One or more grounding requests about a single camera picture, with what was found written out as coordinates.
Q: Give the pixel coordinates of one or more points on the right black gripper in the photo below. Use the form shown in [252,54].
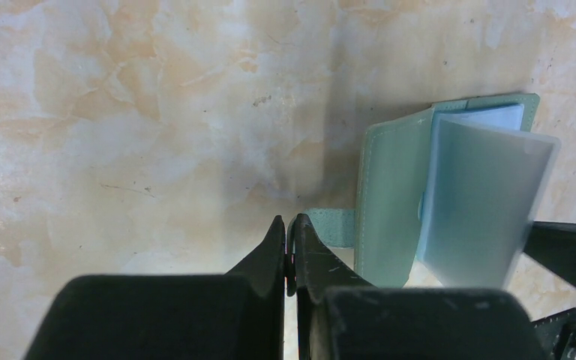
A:
[553,245]

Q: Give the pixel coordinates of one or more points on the green leather card holder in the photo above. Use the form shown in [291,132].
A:
[455,187]

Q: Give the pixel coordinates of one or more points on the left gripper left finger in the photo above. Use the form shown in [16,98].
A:
[236,315]

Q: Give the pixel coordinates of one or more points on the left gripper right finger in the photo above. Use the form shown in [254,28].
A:
[343,316]

